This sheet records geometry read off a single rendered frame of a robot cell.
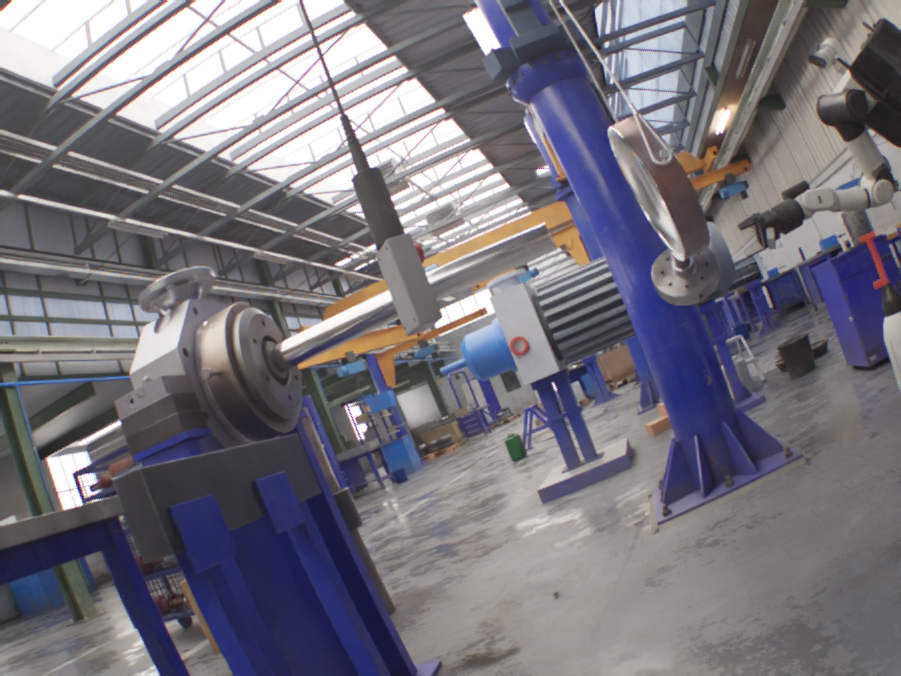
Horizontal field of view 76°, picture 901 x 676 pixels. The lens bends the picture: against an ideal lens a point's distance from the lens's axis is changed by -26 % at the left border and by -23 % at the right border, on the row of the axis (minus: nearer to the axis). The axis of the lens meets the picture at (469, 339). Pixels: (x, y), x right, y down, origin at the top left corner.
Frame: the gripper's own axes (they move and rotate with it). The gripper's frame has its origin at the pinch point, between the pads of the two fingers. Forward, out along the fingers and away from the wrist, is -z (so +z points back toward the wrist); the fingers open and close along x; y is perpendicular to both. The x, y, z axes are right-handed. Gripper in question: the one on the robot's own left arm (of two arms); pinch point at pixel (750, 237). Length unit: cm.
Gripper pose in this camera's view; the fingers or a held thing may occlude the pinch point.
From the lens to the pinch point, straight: 204.9
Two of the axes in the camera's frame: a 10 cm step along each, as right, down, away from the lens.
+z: 8.7, -4.6, -1.4
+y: 2.3, 6.5, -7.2
